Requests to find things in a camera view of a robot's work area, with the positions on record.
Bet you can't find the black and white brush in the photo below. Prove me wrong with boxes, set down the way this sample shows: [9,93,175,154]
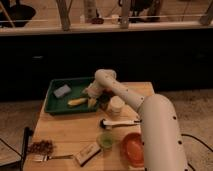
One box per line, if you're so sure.
[100,119,141,129]

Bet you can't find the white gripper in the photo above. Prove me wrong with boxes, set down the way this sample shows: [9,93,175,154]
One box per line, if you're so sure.
[83,81,103,108]

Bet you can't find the brown nut pile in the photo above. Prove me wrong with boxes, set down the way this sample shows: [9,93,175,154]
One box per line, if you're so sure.
[27,140,53,155]

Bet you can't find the silver fork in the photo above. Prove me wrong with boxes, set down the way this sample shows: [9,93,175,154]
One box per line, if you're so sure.
[33,155,73,162]

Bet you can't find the grey sponge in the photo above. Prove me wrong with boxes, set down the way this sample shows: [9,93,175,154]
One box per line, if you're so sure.
[53,84,71,98]

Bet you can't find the green plastic tray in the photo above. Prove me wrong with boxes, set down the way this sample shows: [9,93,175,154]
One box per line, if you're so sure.
[44,77,99,115]

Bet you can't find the green round lid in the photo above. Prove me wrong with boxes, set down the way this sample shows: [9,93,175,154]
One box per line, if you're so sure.
[97,132,114,149]

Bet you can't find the orange bowl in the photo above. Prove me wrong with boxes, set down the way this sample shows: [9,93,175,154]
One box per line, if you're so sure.
[120,132,144,168]

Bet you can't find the wooden block with dark edge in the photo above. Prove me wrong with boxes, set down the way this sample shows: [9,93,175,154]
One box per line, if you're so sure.
[75,142,101,167]

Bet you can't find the white cylindrical cup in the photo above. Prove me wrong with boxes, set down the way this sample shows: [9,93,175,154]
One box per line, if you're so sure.
[107,96,125,116]

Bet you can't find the yellow banana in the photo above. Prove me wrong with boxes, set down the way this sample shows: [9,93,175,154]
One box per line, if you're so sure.
[68,98,87,107]

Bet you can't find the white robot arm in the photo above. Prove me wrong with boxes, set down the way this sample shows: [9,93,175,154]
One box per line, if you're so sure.
[86,69,188,171]

